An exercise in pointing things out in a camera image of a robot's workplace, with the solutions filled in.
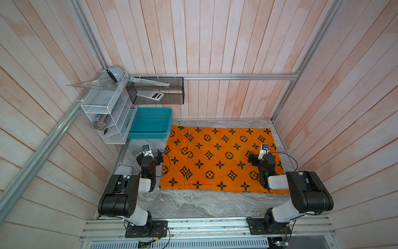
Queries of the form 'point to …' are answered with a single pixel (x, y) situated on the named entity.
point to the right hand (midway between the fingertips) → (259, 150)
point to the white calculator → (154, 95)
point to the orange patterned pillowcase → (215, 158)
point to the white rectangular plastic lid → (123, 169)
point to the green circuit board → (281, 243)
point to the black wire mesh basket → (174, 94)
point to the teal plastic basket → (151, 123)
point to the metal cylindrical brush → (100, 124)
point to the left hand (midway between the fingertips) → (151, 152)
